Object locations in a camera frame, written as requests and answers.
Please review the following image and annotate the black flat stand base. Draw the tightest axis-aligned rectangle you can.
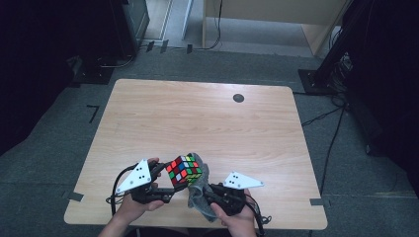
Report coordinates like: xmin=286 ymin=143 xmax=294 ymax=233
xmin=69 ymin=55 xmax=116 ymax=89

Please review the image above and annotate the right hand-held gripper black cable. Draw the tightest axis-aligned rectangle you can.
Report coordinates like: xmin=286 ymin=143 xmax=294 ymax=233
xmin=245 ymin=194 xmax=273 ymax=237

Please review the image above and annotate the black metal stand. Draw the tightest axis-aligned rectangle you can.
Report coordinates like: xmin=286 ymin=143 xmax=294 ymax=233
xmin=297 ymin=0 xmax=375 ymax=97

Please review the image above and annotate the left hand-held gripper black cable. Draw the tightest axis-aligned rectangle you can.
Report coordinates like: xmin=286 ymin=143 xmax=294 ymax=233
xmin=106 ymin=163 xmax=140 ymax=216

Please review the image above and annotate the grey tape strip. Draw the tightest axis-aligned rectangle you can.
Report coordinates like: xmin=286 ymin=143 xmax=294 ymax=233
xmin=62 ymin=191 xmax=85 ymax=202
xmin=309 ymin=197 xmax=331 ymax=207

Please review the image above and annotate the black equipment cabinet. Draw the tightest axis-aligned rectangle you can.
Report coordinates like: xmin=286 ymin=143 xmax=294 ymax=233
xmin=110 ymin=0 xmax=151 ymax=59

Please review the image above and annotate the light wooden cabinet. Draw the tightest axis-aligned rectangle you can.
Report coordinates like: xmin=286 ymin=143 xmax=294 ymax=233
xmin=201 ymin=0 xmax=350 ymax=57

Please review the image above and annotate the long black floor cable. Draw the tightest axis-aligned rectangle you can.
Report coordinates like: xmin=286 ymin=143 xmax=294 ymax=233
xmin=320 ymin=105 xmax=347 ymax=196

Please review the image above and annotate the person's left hand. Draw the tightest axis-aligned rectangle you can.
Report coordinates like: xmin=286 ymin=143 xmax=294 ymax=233
xmin=115 ymin=157 xmax=166 ymax=220

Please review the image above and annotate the black curtain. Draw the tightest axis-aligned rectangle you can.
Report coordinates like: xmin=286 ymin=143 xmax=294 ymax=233
xmin=342 ymin=0 xmax=419 ymax=197
xmin=0 ymin=0 xmax=113 ymax=157

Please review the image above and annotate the hand-held gripper black cable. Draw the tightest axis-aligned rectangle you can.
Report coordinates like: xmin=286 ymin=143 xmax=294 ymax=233
xmin=245 ymin=194 xmax=273 ymax=237
xmin=106 ymin=163 xmax=140 ymax=216

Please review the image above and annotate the colourful puzzle cube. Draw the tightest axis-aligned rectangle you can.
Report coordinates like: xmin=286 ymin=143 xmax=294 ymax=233
xmin=165 ymin=153 xmax=204 ymax=192

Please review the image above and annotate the curled black floor cable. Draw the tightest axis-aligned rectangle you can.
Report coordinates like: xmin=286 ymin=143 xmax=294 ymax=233
xmin=97 ymin=53 xmax=136 ymax=69

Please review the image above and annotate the black hanging cable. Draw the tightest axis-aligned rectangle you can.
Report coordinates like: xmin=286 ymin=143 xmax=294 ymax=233
xmin=194 ymin=0 xmax=223 ymax=51

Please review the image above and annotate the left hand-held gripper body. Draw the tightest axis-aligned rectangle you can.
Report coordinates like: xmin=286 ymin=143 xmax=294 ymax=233
xmin=116 ymin=159 xmax=167 ymax=204

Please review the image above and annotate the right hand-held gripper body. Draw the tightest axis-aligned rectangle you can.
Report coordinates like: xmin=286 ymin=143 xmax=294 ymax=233
xmin=210 ymin=171 xmax=265 ymax=216

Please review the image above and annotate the thin black floor cable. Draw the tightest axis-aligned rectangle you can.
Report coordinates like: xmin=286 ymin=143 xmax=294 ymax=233
xmin=300 ymin=105 xmax=345 ymax=127

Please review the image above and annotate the grey knitted cloth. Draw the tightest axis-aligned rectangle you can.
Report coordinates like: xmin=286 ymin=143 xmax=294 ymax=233
xmin=187 ymin=152 xmax=219 ymax=223

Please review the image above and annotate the person's right hand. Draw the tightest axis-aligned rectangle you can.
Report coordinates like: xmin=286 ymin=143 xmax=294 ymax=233
xmin=210 ymin=190 xmax=258 ymax=237

